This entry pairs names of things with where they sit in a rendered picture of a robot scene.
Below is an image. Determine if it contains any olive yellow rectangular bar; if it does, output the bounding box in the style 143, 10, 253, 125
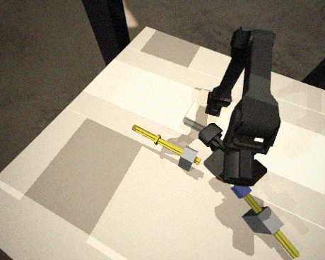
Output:
132, 125, 201, 171

